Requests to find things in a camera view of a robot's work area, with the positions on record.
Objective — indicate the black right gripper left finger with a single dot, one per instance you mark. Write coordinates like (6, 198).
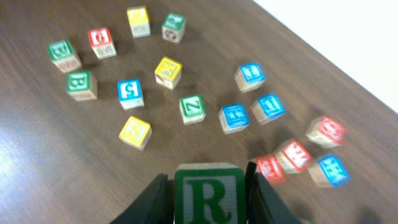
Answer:
(154, 205)

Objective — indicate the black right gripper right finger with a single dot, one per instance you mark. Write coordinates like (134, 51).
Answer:
(263, 204)

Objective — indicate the green R block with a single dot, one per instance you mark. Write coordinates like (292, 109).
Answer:
(209, 193)

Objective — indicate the red E block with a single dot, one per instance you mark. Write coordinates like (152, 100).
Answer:
(268, 166)

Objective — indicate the red Y block upper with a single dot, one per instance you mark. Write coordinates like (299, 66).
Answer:
(293, 157)

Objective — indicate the blue X block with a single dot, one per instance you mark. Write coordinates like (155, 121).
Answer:
(328, 171)

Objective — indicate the yellow S block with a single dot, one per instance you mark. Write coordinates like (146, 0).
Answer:
(136, 133)

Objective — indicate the blue H block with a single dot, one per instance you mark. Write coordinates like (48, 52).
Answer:
(233, 118)

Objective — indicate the red C block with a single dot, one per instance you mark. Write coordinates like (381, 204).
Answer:
(326, 132)

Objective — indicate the blue D block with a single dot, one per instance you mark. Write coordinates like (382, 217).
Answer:
(267, 108)

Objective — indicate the green Z block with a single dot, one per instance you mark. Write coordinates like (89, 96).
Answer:
(192, 109)

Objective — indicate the blue 5 block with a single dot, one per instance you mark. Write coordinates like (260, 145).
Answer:
(130, 94)

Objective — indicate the blue L block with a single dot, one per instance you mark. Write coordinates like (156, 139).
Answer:
(249, 76)

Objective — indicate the yellow X block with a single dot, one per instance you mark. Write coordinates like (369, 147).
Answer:
(168, 73)

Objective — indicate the green B block right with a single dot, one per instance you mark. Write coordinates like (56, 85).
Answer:
(82, 86)

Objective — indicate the green b block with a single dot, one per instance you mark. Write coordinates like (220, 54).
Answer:
(82, 86)
(64, 56)

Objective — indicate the red 6 block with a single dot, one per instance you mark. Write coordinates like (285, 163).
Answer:
(102, 43)

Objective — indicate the green B block left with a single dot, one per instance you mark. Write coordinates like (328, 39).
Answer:
(64, 56)

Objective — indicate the green J block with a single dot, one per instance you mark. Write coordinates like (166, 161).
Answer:
(173, 28)

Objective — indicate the yellow block far left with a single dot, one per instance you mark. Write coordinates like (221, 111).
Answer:
(139, 21)

